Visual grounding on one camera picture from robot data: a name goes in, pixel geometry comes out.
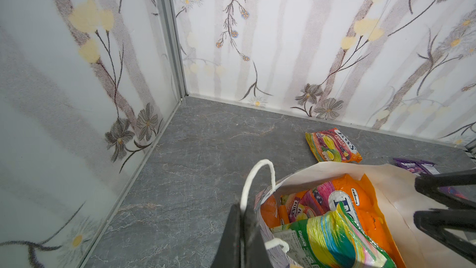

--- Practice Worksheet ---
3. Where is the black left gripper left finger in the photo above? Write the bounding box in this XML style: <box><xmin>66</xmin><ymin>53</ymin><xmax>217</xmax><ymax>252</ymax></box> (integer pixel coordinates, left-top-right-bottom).
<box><xmin>210</xmin><ymin>203</ymin><xmax>241</xmax><ymax>268</ymax></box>

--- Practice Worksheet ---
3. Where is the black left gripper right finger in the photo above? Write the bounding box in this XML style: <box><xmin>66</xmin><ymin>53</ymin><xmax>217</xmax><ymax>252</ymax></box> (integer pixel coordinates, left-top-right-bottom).
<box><xmin>242</xmin><ymin>206</ymin><xmax>273</xmax><ymax>268</ymax></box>

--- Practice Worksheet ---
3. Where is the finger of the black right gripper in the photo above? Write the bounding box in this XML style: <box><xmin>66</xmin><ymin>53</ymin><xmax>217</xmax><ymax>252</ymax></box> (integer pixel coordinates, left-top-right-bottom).
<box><xmin>415</xmin><ymin>169</ymin><xmax>476</xmax><ymax>210</ymax></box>
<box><xmin>414</xmin><ymin>209</ymin><xmax>476</xmax><ymax>264</ymax></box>

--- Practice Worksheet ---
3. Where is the white floral paper bag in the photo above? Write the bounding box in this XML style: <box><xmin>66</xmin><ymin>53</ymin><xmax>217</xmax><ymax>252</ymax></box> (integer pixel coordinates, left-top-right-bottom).
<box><xmin>253</xmin><ymin>162</ymin><xmax>474</xmax><ymax>268</ymax></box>

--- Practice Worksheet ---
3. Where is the orange corn chips bag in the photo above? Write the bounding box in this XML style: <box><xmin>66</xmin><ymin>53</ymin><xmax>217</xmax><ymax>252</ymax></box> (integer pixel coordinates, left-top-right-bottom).
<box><xmin>260</xmin><ymin>196</ymin><xmax>281</xmax><ymax>229</ymax></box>

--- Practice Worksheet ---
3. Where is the fox's candy bag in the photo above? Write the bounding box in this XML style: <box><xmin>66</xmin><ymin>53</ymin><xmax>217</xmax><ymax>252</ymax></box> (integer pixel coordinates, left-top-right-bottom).
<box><xmin>305</xmin><ymin>128</ymin><xmax>362</xmax><ymax>163</ymax></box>
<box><xmin>279</xmin><ymin>173</ymin><xmax>407</xmax><ymax>268</ymax></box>

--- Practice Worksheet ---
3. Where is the green Fox's spring tea bag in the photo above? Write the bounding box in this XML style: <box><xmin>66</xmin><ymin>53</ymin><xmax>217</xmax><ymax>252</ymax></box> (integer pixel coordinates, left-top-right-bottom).
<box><xmin>271</xmin><ymin>202</ymin><xmax>397</xmax><ymax>268</ymax></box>

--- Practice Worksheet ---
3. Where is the Fox's candy bag top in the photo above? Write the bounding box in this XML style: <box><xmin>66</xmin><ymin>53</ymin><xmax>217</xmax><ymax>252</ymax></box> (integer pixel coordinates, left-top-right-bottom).
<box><xmin>305</xmin><ymin>128</ymin><xmax>362</xmax><ymax>163</ymax></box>

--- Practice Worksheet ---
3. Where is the purple snack packet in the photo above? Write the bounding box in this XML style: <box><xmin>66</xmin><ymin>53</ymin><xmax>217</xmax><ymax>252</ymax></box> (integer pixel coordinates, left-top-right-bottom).
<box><xmin>393</xmin><ymin>158</ymin><xmax>467</xmax><ymax>200</ymax></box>

